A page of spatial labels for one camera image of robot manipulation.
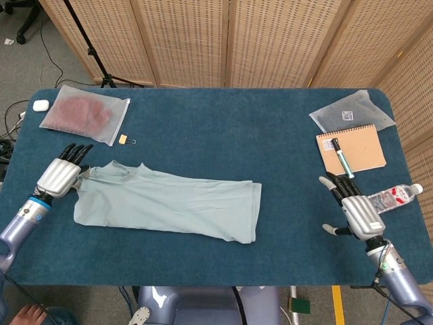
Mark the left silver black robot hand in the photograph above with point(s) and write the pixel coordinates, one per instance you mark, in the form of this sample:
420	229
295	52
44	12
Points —
57	176

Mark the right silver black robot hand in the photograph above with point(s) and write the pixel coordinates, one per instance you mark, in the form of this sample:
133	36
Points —
362	216

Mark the light green T-shirt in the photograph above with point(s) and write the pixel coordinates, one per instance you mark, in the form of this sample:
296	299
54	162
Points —
169	206

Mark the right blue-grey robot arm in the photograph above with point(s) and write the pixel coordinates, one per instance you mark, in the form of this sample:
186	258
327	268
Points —
399	281

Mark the clear plastic water bottle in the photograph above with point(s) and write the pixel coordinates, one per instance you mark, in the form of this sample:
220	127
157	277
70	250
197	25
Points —
399	196

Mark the black green marker pen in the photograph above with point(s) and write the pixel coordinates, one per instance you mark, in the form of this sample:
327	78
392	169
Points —
341	157

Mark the frosted bag with red cloth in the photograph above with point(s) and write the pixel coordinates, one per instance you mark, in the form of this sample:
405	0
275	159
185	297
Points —
81	115

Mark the kraft spiral notebook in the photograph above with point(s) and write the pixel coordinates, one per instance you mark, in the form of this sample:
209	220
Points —
362	149

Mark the white earbuds case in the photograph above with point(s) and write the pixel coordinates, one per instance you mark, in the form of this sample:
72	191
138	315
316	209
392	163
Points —
40	105

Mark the yellow binder clip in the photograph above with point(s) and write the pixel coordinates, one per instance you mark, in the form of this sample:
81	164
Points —
122	139

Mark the frosted bag with QR label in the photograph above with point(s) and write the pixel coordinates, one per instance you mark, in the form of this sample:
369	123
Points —
348	111

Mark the green block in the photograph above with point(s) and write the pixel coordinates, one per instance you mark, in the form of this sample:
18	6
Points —
301	306

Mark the black tripod stand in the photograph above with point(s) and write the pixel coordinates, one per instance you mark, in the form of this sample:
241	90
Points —
90	51

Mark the black office chair base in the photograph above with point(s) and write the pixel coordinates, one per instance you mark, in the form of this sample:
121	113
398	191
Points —
21	38

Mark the person's blue jeans leg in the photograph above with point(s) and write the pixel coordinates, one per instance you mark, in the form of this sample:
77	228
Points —
62	318

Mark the white paper scrap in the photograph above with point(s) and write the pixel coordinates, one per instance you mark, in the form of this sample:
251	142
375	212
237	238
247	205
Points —
8	41

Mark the blue table mat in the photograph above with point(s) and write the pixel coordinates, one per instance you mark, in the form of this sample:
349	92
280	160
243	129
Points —
216	111

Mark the blue-grey robot torso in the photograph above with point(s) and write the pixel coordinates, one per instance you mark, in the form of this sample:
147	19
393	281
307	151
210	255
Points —
203	308

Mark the wooden wicker folding screen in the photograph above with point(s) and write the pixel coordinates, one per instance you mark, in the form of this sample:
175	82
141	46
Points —
189	40

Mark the white metal bracket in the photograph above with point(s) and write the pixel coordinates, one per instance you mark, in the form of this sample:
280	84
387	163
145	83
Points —
140	316

